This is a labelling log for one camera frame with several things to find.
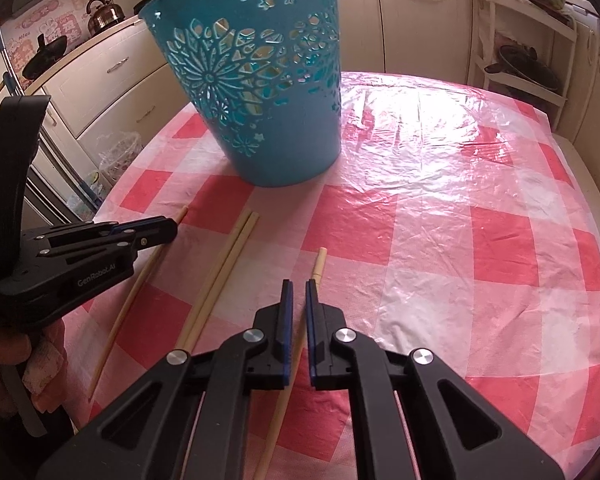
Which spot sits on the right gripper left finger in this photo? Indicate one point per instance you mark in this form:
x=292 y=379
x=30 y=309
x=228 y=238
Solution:
x=187 y=417

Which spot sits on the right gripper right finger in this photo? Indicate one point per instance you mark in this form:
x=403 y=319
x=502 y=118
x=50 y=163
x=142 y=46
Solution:
x=413 y=417

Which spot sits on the wooden chopstick of bundle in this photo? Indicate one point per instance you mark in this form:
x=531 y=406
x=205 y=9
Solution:
x=218 y=286
x=211 y=277
x=130 y=304

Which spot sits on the blue perforated plastic basket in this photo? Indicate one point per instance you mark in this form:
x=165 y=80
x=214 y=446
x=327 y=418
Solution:
x=264 y=75

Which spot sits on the white kitchen cabinets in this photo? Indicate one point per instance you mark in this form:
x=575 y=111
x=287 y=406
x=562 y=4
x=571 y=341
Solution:
x=120 y=81

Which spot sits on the person's left hand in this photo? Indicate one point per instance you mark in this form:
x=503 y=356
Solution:
x=16 y=348

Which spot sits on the floral patterned trash bin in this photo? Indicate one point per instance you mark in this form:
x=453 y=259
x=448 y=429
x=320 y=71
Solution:
x=122 y=151

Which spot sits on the red white checkered tablecloth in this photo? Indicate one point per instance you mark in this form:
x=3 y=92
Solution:
x=451 y=221

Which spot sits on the black wok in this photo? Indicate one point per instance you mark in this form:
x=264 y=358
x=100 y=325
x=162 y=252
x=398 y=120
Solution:
x=46 y=56

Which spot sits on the copper kettle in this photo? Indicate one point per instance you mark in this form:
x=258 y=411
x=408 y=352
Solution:
x=102 y=15

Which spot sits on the black pan on shelf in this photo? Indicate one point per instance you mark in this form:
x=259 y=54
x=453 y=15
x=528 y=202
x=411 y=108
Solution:
x=524 y=63

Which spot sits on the white shelf rack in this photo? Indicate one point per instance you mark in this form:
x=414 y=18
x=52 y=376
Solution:
x=548 y=35

